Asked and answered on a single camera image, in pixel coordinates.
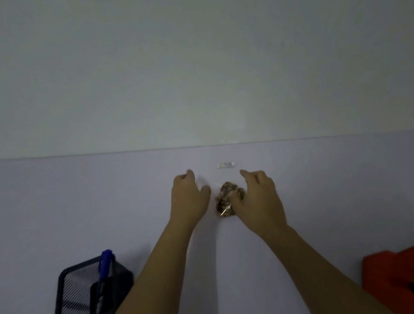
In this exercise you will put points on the small white label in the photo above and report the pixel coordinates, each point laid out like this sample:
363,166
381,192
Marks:
225,164

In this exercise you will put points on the person's left hand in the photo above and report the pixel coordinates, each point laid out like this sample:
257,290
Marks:
187,201

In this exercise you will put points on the black mesh pen holder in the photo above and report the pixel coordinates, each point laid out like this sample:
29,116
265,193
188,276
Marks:
80,298

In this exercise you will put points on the person's right thumb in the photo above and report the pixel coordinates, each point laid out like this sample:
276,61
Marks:
237,200

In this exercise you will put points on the person's right forearm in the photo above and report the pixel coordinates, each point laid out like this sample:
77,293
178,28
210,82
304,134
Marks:
323,282

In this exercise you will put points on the person's left forearm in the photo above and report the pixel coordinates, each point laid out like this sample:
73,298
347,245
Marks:
144,300

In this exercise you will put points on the person's left thumb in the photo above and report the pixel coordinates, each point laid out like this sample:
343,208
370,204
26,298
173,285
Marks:
205,194

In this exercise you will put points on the brown wrapper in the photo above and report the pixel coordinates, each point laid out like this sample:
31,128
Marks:
225,199

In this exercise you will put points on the blue pen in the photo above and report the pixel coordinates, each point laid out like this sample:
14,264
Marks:
104,275

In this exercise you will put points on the person's right hand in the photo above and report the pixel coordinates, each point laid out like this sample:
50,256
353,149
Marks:
258,205

